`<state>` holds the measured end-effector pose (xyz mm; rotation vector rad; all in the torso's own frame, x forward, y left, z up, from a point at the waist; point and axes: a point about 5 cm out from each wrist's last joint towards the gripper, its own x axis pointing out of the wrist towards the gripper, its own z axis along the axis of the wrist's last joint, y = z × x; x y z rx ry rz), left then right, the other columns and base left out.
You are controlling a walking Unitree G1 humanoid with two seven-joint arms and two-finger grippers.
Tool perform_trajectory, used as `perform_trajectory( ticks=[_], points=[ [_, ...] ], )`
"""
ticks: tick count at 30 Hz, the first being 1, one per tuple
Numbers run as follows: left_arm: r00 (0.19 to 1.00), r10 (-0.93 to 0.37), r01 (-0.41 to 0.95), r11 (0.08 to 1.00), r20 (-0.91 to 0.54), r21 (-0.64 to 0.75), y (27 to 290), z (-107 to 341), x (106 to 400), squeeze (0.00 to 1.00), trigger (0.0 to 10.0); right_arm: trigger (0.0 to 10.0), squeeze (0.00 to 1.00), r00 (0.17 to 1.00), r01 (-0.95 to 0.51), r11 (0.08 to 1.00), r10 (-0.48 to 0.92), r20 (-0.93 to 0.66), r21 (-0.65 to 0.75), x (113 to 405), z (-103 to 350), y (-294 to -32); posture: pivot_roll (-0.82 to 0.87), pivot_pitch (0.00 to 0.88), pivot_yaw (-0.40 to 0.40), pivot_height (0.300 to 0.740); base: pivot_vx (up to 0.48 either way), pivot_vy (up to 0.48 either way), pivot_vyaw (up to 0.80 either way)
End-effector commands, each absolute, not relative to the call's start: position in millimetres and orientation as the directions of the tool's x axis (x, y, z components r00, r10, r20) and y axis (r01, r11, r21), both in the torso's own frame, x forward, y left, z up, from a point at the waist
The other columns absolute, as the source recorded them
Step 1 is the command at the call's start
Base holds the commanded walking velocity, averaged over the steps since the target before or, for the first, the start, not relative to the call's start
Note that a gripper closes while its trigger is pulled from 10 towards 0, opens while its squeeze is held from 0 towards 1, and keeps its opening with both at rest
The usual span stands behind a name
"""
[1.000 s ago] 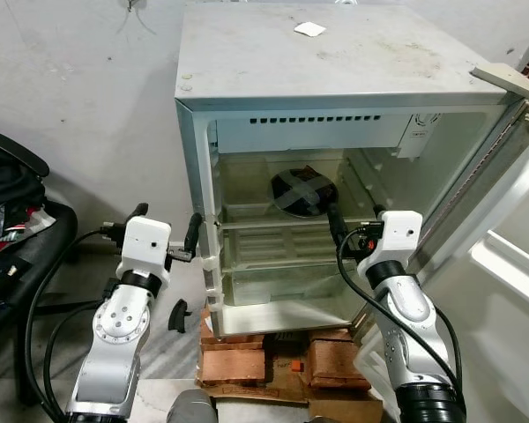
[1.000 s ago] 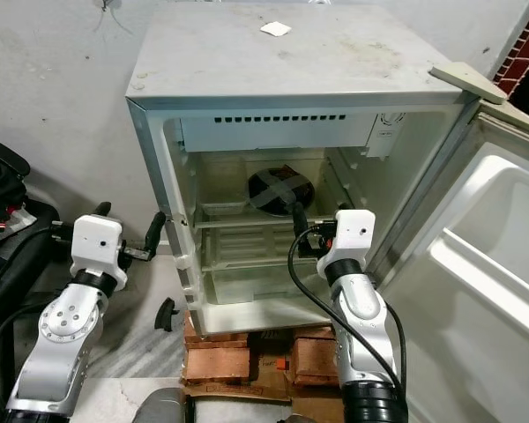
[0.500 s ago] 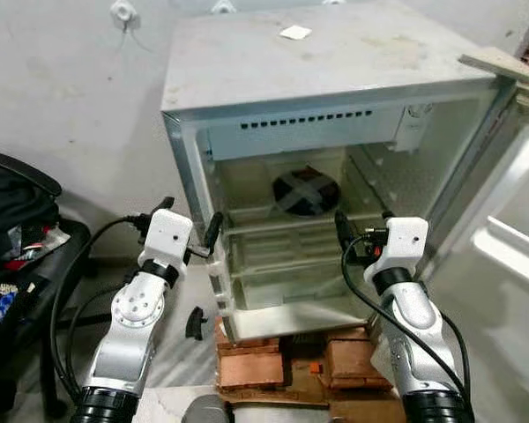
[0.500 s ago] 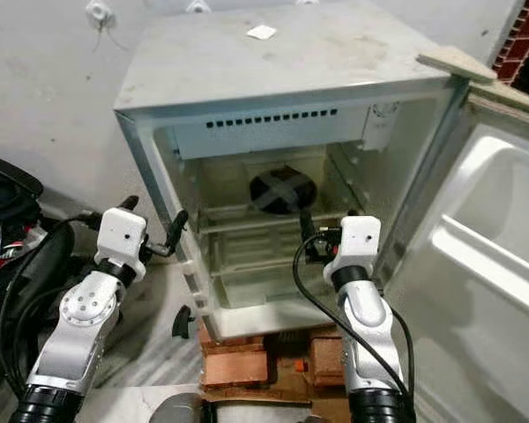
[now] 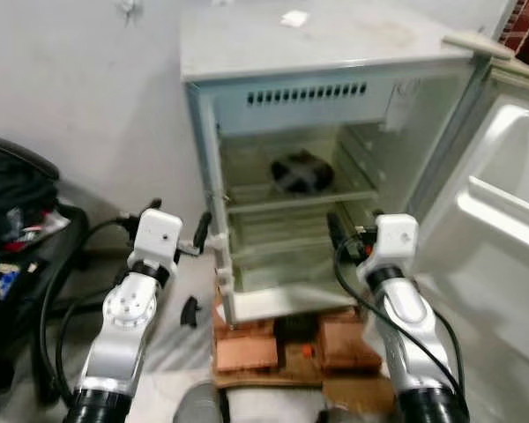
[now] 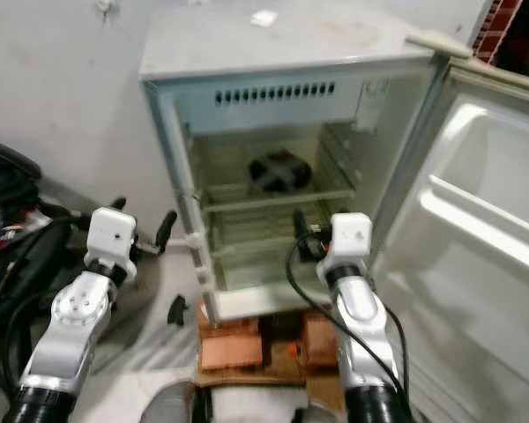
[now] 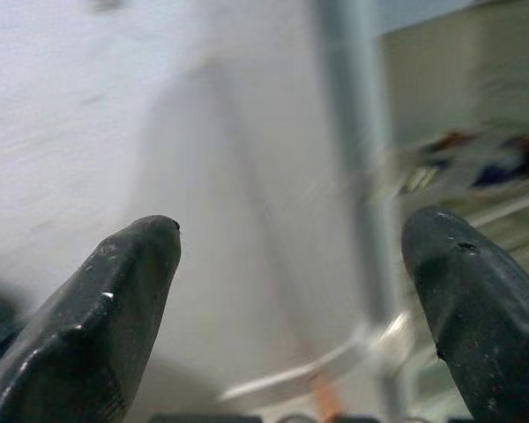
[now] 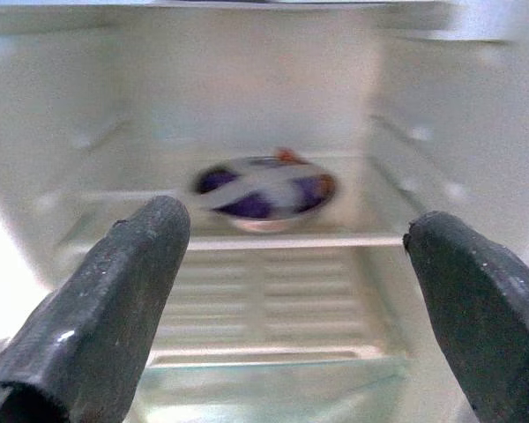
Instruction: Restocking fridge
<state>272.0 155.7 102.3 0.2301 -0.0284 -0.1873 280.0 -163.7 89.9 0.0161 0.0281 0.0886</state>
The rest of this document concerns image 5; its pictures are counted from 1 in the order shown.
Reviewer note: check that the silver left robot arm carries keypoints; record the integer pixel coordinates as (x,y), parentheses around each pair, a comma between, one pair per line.
(123,326)

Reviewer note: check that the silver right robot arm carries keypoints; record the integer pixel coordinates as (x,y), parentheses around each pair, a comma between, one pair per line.
(414,335)

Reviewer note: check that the clear fridge shelf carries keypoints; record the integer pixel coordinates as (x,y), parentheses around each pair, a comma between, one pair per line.
(300,202)

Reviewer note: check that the black object inside fridge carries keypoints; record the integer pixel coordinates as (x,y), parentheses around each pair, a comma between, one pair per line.
(301,174)

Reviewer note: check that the small white fridge body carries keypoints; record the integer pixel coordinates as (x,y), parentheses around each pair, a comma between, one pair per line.
(317,44)

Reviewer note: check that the small black floor object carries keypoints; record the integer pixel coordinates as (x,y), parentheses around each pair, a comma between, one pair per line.
(190,311)

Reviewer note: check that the orange brick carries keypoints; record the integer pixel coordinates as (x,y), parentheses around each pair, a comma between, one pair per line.
(348,344)
(245,348)

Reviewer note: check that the brown wooden base board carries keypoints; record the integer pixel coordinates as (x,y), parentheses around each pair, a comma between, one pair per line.
(291,379)

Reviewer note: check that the small white paper scrap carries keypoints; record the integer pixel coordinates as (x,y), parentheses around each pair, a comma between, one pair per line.
(295,18)

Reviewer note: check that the red lattice panel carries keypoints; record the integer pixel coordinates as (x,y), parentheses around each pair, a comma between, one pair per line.
(522,22)

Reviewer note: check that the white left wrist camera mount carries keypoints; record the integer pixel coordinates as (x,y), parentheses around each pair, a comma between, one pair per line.
(156,236)

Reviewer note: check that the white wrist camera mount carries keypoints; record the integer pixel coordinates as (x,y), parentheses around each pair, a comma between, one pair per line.
(395,240)
(156,236)

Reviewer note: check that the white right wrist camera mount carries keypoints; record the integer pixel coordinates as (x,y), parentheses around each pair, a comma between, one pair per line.
(395,240)

